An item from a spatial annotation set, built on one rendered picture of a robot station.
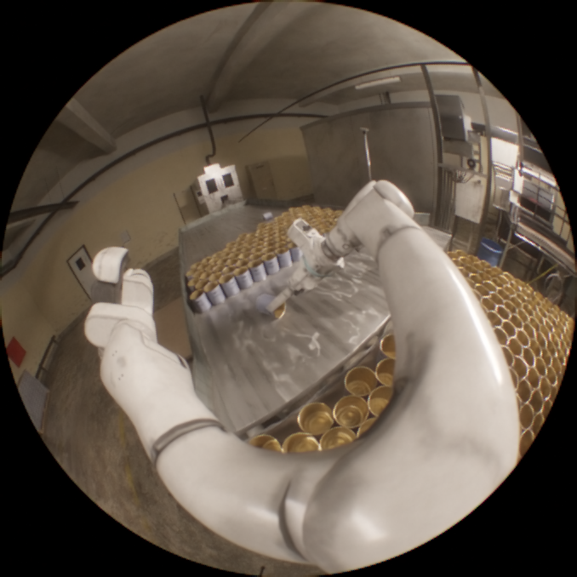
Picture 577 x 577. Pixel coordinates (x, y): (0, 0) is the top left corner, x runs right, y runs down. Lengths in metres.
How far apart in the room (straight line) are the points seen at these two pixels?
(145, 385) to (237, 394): 0.36
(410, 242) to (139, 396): 0.26
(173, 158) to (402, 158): 6.18
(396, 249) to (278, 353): 0.45
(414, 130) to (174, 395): 2.80
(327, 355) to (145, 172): 6.76
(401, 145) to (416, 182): 0.54
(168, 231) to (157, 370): 6.54
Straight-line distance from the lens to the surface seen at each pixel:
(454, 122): 2.38
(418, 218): 1.39
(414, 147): 2.71
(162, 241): 6.75
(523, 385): 0.66
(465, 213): 2.91
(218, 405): 0.53
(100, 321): 0.37
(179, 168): 6.70
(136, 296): 0.55
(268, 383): 0.49
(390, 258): 0.15
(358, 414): 0.45
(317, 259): 0.36
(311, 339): 0.54
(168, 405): 0.16
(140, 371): 0.20
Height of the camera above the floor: 1.52
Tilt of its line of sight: 37 degrees down
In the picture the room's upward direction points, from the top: 14 degrees counter-clockwise
